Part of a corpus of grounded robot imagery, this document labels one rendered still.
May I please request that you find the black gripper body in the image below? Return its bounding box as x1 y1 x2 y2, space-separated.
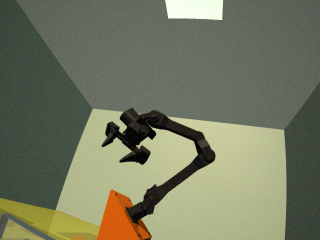
105 121 151 165

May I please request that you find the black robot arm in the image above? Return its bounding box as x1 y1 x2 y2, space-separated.
119 107 216 224

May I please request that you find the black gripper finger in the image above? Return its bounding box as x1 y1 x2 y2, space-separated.
119 147 143 163
101 127 116 148

